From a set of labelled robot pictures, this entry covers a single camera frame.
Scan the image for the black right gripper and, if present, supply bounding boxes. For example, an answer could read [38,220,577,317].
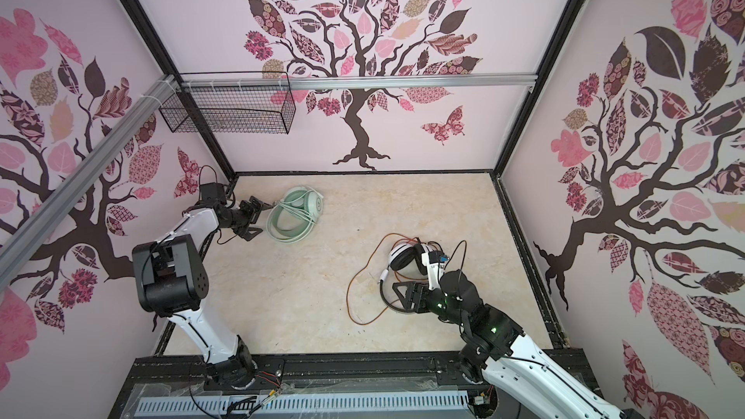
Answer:
[393,277,469,329]

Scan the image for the mint green headphones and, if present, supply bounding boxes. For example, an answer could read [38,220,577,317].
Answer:
[266,185,324,244]

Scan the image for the red headphone cable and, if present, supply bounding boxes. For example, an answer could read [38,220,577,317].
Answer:
[345,232,446,327]

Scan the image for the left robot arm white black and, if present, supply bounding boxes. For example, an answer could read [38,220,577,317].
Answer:
[132,182,273,389]

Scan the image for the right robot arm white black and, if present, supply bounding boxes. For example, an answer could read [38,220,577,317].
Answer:
[378,234,639,418]

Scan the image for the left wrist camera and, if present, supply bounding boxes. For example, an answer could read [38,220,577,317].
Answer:
[199,182,227,205]

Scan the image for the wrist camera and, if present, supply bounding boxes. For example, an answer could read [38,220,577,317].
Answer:
[422,249,449,290]
[199,182,227,205]

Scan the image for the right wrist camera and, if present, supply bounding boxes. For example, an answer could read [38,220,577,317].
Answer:
[422,249,449,290]

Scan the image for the black wire mesh basket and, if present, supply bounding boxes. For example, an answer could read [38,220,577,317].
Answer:
[159,70,296,135]

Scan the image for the white slotted cable duct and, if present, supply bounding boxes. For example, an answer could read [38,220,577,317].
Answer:
[125,391,473,418]

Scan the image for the left aluminium rail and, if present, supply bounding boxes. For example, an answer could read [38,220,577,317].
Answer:
[1,75,178,288]

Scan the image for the aluminium rail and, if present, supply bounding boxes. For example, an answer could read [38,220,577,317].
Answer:
[1,75,178,288]
[180,73,537,90]

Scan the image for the rear aluminium rail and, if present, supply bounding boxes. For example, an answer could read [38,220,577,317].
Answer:
[180,73,537,90]

